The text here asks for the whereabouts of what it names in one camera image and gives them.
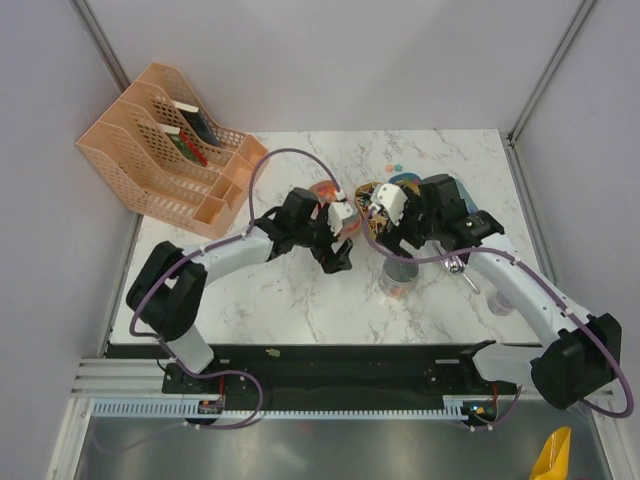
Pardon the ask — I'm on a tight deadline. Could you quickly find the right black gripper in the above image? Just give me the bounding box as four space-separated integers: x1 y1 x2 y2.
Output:
376 186 442 264

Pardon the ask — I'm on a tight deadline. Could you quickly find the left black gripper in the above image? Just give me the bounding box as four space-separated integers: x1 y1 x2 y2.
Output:
293 204 352 275

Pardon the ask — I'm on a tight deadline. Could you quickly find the clear plastic jar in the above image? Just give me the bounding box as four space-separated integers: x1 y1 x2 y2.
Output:
379 259 419 299

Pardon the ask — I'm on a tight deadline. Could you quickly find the metal candy scoop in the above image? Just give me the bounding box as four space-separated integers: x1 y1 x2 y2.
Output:
442 256 481 295

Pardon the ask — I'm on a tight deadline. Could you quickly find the silver jar lid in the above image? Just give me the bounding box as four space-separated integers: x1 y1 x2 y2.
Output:
382 258 419 284

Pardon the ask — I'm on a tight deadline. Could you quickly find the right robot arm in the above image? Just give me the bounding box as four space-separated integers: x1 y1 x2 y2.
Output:
367 174 634 417

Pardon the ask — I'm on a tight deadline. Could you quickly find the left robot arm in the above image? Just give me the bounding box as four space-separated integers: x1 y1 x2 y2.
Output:
126 187 358 393

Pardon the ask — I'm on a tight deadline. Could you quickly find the blue jelly candy tray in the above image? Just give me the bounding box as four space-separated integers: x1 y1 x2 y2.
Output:
389 172 421 189

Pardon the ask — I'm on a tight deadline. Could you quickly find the tan lollipop tray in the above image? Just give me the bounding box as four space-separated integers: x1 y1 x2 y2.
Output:
354 181 389 239

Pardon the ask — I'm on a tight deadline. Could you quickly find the light blue candy tray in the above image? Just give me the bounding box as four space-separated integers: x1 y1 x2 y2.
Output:
456 180 479 214

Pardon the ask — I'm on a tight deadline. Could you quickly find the pink star candy tray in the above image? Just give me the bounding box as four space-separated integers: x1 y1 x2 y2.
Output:
308 180 361 239

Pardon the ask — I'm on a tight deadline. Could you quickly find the small purple candy cup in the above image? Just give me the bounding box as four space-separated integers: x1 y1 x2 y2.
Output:
486 291 514 316

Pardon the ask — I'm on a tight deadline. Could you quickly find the red green book in rack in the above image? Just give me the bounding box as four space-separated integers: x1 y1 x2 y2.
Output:
160 124 208 167

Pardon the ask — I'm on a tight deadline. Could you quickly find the black book in rack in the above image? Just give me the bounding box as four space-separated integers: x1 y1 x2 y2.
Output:
172 100 221 148

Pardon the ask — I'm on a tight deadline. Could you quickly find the peach file organizer rack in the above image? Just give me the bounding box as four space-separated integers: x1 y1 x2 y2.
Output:
77 63 267 239

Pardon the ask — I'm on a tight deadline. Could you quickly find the yellow plastic scoop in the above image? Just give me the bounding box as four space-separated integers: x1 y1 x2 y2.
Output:
529 426 572 480

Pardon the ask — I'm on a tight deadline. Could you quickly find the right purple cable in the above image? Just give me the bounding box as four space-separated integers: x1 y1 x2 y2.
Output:
362 204 632 433

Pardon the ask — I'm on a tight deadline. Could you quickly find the purple cable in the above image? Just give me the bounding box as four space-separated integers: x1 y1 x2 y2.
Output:
89 147 346 455
362 204 632 433

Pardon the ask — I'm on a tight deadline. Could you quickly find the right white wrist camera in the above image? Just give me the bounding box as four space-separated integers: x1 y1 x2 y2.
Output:
370 183 408 226

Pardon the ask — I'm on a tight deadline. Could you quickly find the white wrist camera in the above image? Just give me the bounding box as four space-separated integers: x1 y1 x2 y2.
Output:
327 201 361 238
370 183 408 226

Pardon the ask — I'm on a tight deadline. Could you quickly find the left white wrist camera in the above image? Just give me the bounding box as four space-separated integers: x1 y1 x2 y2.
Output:
327 201 361 238

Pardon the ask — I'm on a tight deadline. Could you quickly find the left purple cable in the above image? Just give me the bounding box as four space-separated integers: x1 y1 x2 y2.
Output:
89 147 346 455

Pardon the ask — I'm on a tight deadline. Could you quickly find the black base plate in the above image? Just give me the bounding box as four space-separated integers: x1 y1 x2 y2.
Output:
162 344 517 411

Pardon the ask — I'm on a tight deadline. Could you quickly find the white cable duct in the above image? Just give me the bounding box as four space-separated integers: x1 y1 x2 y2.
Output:
90 395 482 421

